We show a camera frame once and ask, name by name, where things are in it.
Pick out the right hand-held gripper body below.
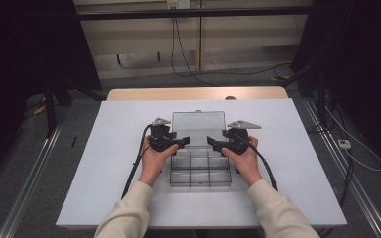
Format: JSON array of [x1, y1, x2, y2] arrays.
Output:
[[222, 119, 262, 157]]

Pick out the aluminium floor rail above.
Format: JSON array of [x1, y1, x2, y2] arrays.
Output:
[[0, 122, 64, 238], [302, 98, 381, 238]]

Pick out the thick black floor cable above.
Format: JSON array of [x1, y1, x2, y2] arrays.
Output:
[[338, 148, 355, 207]]

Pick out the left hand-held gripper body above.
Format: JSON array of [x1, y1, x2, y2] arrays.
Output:
[[148, 117, 181, 154]]

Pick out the right hand-held gripper black cable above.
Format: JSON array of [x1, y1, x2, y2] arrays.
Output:
[[247, 140, 278, 192]]

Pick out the left hand-held gripper black cable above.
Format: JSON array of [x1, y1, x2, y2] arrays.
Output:
[[121, 123, 153, 200]]

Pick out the hand-held gripper black cable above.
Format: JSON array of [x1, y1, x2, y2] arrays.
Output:
[[247, 140, 278, 192], [121, 123, 153, 200]]

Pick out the clear plastic compartment box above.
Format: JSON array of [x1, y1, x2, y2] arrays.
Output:
[[169, 109, 233, 188]]

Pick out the white wall socket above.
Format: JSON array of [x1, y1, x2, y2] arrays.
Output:
[[166, 0, 191, 10]]

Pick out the white floor cable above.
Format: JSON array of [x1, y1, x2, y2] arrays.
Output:
[[323, 105, 381, 173]]

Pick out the black curtain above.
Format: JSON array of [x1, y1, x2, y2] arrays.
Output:
[[291, 0, 381, 170], [0, 0, 102, 186]]

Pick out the thin black hanging cable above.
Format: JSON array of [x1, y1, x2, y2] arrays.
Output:
[[170, 16, 292, 79], [174, 16, 217, 88]]

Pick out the black horizontal bar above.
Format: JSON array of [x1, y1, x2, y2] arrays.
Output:
[[77, 5, 312, 22]]

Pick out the white table board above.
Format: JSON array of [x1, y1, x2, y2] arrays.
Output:
[[55, 98, 348, 230]]

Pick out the person's left hand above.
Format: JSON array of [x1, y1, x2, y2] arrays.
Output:
[[138, 143, 180, 188]]

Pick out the wooden table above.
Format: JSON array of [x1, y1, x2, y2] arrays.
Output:
[[106, 86, 289, 101]]

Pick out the black metal stand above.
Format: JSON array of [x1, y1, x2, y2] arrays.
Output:
[[43, 78, 73, 138]]

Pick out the person's right hand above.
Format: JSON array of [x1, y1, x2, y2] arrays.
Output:
[[221, 135, 264, 187]]

